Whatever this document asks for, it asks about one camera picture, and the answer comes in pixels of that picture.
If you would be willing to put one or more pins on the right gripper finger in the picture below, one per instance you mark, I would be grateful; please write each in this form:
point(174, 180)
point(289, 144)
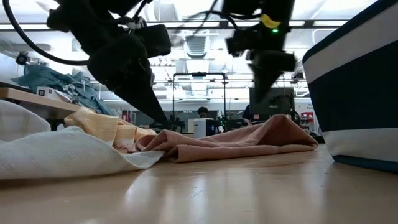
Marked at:
point(264, 82)

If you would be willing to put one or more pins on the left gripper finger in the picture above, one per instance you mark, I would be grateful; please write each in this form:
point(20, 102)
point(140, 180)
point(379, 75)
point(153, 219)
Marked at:
point(143, 102)

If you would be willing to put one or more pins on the yellow checked towel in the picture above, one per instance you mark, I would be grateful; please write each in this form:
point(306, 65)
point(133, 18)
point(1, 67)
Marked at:
point(96, 123)

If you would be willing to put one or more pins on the pink towel with white stripes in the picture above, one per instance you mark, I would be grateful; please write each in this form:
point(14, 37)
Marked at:
point(233, 146)

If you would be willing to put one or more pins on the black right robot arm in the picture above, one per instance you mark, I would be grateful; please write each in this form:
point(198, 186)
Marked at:
point(248, 7)

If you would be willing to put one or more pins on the white waffle towel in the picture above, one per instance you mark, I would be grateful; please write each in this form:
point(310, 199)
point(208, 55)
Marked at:
point(62, 152)

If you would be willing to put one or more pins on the black computer monitor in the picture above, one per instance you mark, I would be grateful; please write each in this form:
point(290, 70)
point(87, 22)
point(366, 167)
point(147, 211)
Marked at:
point(276, 104)

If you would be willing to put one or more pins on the person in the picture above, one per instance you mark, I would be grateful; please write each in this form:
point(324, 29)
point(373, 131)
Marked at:
point(202, 112)

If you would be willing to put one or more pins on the small white timer device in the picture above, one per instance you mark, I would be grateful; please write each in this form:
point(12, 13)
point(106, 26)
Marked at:
point(200, 128)

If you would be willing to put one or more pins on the teal cloth pile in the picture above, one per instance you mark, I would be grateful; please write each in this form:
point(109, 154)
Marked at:
point(53, 77)

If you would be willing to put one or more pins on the small white box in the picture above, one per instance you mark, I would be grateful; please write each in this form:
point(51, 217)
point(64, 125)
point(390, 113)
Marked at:
point(49, 92)

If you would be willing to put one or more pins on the navy fabric storage bin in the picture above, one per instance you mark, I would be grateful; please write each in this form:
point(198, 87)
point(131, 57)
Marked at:
point(357, 93)

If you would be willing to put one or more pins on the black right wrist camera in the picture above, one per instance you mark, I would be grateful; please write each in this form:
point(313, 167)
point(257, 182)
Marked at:
point(241, 45)

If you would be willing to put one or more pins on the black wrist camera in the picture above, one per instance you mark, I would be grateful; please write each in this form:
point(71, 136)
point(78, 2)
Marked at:
point(241, 45)
point(154, 40)

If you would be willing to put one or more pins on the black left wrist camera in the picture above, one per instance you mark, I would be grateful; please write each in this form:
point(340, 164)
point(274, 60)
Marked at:
point(154, 40)

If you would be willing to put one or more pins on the black metal stand frame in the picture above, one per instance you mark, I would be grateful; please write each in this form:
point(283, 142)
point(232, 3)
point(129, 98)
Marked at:
point(199, 74)

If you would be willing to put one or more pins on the wooden workbench grey frame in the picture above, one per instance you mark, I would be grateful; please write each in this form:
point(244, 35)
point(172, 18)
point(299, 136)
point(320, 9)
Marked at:
point(31, 99)

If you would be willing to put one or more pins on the black ceiling camera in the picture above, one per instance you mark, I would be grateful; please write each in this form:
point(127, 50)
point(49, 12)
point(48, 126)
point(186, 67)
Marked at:
point(21, 58)

